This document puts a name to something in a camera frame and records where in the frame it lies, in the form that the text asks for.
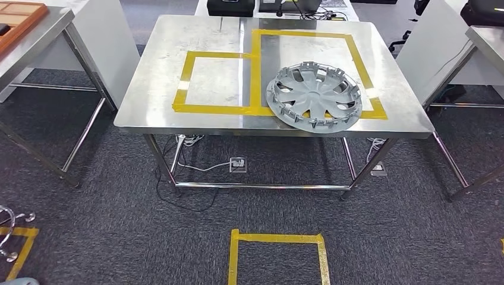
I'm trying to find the grey plastic wheel cover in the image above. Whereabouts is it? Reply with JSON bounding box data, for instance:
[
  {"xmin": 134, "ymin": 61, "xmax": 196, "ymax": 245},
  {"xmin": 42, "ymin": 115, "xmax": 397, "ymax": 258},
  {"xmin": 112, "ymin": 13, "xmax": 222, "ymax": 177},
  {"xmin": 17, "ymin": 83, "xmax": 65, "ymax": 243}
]
[{"xmin": 266, "ymin": 61, "xmax": 363, "ymax": 135}]

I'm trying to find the stainless steel workbench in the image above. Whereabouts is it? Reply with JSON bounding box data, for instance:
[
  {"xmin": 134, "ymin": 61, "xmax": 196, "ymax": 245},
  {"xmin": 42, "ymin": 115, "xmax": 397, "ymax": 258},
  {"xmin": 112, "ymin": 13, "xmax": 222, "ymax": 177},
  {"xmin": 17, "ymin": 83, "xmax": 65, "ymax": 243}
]
[{"xmin": 114, "ymin": 15, "xmax": 436, "ymax": 201}]

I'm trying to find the steel floor socket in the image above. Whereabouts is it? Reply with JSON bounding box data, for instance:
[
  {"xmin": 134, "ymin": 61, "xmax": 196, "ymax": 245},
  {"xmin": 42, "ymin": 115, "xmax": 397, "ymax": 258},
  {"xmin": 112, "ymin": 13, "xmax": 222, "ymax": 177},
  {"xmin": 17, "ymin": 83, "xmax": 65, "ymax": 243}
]
[
  {"xmin": 229, "ymin": 156, "xmax": 248, "ymax": 174},
  {"xmin": 370, "ymin": 161, "xmax": 389, "ymax": 177}
]

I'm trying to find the black equipment case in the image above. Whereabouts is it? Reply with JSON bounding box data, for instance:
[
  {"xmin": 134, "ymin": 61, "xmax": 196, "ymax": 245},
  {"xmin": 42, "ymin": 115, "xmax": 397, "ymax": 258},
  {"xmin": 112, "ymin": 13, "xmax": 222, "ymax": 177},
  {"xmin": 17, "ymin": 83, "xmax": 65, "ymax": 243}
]
[{"xmin": 206, "ymin": 0, "xmax": 256, "ymax": 17}]

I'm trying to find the white desk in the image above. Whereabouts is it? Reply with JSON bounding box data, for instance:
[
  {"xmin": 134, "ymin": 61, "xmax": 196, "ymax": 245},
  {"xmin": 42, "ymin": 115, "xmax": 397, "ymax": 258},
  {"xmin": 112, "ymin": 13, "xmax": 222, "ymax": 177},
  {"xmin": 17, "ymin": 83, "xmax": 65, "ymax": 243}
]
[{"xmin": 194, "ymin": 0, "xmax": 360, "ymax": 23}]

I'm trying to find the black monitor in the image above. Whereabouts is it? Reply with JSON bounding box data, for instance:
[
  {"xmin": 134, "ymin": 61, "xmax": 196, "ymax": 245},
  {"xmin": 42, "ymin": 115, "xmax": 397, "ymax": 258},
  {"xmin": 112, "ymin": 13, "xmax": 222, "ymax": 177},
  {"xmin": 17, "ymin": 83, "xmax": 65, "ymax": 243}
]
[{"xmin": 259, "ymin": 0, "xmax": 323, "ymax": 13}]

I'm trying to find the white partition panel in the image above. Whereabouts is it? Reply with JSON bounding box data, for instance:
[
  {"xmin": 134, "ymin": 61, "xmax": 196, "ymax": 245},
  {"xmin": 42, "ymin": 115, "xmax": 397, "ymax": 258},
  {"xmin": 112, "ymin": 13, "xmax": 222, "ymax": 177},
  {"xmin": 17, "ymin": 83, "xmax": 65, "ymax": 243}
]
[
  {"xmin": 395, "ymin": 0, "xmax": 504, "ymax": 107},
  {"xmin": 0, "ymin": 0, "xmax": 140, "ymax": 111}
]

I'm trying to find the black wheeled chair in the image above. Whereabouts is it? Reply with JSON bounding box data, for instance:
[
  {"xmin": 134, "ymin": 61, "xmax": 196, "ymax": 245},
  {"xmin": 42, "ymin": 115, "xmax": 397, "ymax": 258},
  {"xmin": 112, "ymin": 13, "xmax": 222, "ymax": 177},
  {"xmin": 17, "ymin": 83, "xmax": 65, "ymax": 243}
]
[{"xmin": 388, "ymin": 0, "xmax": 430, "ymax": 54}]

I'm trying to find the stainless steel side table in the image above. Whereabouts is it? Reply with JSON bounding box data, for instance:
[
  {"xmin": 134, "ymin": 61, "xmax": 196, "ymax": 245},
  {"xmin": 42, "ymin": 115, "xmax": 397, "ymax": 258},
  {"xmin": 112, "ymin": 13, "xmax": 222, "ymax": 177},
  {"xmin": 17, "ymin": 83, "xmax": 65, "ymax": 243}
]
[
  {"xmin": 0, "ymin": 5, "xmax": 117, "ymax": 188},
  {"xmin": 423, "ymin": 25, "xmax": 504, "ymax": 202}
]

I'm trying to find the chrome stool base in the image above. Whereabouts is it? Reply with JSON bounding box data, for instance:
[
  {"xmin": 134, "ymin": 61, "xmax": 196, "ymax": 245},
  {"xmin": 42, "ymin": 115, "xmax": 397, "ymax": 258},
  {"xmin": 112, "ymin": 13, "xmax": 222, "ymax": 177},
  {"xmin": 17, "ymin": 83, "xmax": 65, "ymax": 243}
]
[{"xmin": 0, "ymin": 204, "xmax": 36, "ymax": 264}]

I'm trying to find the brown wooden tray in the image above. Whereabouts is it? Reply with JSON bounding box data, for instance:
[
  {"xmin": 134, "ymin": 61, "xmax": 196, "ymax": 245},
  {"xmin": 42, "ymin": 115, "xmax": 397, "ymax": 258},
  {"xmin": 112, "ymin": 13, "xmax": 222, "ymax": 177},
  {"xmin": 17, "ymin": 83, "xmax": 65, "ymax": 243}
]
[{"xmin": 0, "ymin": 1, "xmax": 49, "ymax": 56}]

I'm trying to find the black bag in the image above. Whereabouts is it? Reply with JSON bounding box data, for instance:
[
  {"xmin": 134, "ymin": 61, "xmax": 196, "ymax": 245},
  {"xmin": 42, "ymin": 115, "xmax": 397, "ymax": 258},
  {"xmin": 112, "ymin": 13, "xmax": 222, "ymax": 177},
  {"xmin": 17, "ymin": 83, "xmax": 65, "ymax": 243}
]
[{"xmin": 459, "ymin": 0, "xmax": 504, "ymax": 27}]

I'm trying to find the white power cable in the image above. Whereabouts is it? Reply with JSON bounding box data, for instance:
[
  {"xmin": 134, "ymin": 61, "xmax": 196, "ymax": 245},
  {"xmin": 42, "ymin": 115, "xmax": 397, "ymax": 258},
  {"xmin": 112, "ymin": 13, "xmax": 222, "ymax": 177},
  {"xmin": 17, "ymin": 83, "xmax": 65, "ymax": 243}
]
[
  {"xmin": 175, "ymin": 135, "xmax": 233, "ymax": 173},
  {"xmin": 366, "ymin": 137, "xmax": 389, "ymax": 164}
]

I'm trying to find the black floor cable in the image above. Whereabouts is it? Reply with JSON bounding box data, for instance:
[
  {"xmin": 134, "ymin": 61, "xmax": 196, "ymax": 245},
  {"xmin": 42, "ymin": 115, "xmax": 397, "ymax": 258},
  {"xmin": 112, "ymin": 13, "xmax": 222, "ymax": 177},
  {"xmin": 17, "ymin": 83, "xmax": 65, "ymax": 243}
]
[{"xmin": 155, "ymin": 135, "xmax": 219, "ymax": 213}]

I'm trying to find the black cable tangle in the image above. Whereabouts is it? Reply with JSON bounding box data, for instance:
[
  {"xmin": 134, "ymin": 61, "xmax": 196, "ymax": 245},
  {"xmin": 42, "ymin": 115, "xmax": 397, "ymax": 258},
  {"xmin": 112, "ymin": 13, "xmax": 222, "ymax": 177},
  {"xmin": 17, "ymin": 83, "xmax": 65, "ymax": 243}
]
[{"xmin": 275, "ymin": 0, "xmax": 349, "ymax": 21}]

